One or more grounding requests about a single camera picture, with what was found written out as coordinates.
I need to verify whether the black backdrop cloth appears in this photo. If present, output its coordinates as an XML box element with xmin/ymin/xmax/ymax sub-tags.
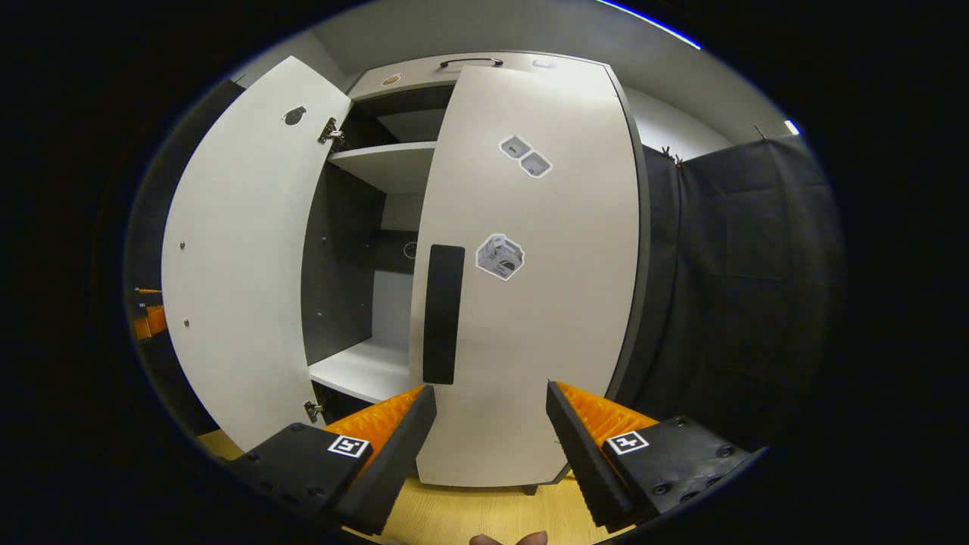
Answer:
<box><xmin>613</xmin><ymin>135</ymin><xmax>847</xmax><ymax>455</ymax></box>

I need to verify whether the thick grey cabinet shelf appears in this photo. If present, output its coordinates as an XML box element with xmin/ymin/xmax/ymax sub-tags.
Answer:
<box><xmin>329</xmin><ymin>142</ymin><xmax>438</xmax><ymax>196</ymax></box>

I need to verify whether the grey cabinet door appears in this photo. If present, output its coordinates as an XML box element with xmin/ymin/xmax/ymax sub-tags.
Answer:
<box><xmin>409</xmin><ymin>64</ymin><xmax>643</xmax><ymax>489</ymax></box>
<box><xmin>161</xmin><ymin>55</ymin><xmax>353</xmax><ymax>453</ymax></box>

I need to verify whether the grey wooden cabinet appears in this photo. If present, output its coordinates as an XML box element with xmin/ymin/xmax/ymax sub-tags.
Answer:
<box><xmin>301</xmin><ymin>49</ymin><xmax>653</xmax><ymax>497</ymax></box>

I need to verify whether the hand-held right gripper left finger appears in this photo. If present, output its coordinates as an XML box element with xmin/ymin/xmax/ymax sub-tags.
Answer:
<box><xmin>227</xmin><ymin>385</ymin><xmax>438</xmax><ymax>536</ymax></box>

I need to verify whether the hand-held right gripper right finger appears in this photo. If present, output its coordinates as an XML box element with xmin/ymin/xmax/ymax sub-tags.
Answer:
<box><xmin>545</xmin><ymin>380</ymin><xmax>754</xmax><ymax>531</ymax></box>

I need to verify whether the wide grey cabinet shelf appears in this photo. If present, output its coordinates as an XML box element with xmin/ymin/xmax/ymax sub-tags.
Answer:
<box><xmin>308</xmin><ymin>338</ymin><xmax>413</xmax><ymax>404</ymax></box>

